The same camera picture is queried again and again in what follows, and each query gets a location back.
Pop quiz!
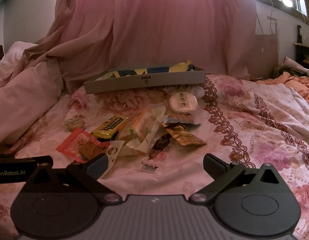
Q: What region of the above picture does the red dried tofu packet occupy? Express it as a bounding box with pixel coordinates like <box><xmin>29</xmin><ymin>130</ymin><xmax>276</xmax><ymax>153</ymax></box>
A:
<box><xmin>56</xmin><ymin>128</ymin><xmax>110</xmax><ymax>163</ymax></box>

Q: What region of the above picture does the yellow snack bar packet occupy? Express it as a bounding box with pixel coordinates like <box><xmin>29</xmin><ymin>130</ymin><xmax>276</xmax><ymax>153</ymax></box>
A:
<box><xmin>91</xmin><ymin>115</ymin><xmax>127</xmax><ymax>140</ymax></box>

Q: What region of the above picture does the small green pastry packet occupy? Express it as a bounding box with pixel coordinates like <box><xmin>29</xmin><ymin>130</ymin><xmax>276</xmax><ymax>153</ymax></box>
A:
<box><xmin>63</xmin><ymin>116</ymin><xmax>86</xmax><ymax>132</ymax></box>

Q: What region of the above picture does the gold foil snack packet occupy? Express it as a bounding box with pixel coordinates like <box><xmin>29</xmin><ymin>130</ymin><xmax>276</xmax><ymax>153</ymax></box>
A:
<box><xmin>166</xmin><ymin>125</ymin><xmax>207</xmax><ymax>146</ymax></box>

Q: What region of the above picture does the orange bread packet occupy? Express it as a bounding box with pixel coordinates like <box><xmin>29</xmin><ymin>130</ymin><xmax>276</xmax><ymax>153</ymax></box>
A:
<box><xmin>118</xmin><ymin>105</ymin><xmax>166</xmax><ymax>155</ymax></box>

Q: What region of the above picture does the sausage snack blue packet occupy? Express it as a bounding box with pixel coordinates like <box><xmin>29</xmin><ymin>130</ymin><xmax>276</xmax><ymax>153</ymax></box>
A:
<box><xmin>163</xmin><ymin>113</ymin><xmax>201</xmax><ymax>127</ymax></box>

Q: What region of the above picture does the dark dried plum packet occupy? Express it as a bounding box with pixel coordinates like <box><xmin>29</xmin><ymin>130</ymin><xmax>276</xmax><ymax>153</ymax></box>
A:
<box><xmin>149</xmin><ymin>133</ymin><xmax>171</xmax><ymax>159</ymax></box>

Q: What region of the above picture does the round white rice cracker pack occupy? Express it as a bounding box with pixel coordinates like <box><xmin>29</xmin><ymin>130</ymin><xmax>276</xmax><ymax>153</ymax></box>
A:
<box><xmin>169</xmin><ymin>92</ymin><xmax>199</xmax><ymax>114</ymax></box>

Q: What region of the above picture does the floral pink quilt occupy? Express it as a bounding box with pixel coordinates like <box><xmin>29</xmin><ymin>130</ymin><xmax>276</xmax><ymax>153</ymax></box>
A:
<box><xmin>10</xmin><ymin>75</ymin><xmax>309</xmax><ymax>239</ymax></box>

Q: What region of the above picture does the pink folded duvet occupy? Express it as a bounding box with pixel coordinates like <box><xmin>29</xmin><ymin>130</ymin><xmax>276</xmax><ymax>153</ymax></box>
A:
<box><xmin>0</xmin><ymin>41</ymin><xmax>63</xmax><ymax>145</ymax></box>

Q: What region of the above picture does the grey cardboard tray box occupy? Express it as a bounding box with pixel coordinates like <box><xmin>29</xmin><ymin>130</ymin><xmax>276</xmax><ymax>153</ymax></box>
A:
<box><xmin>84</xmin><ymin>63</ymin><xmax>206</xmax><ymax>94</ymax></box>

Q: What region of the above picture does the orange cloth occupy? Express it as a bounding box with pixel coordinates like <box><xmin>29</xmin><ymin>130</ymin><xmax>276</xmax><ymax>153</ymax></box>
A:
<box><xmin>255</xmin><ymin>72</ymin><xmax>309</xmax><ymax>105</ymax></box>

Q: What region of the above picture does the dark wooden side table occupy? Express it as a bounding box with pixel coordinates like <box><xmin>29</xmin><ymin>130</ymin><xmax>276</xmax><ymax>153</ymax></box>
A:
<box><xmin>294</xmin><ymin>25</ymin><xmax>309</xmax><ymax>69</ymax></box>

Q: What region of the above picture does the pink curtain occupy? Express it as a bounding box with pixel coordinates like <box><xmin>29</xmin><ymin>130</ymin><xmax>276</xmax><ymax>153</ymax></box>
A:
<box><xmin>12</xmin><ymin>0</ymin><xmax>256</xmax><ymax>93</ymax></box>

